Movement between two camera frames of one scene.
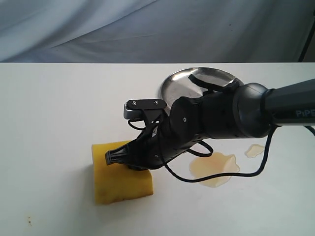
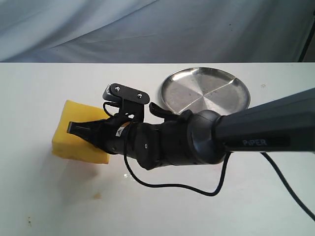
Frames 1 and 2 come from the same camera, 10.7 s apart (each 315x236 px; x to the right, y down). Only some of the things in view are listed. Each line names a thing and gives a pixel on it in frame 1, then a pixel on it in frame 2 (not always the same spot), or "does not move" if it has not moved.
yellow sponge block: [114, 182] -> [75, 146]
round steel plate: [178, 85] does not move
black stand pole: [301, 59] does not move
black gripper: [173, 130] -> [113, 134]
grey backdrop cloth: [154, 31] does not move
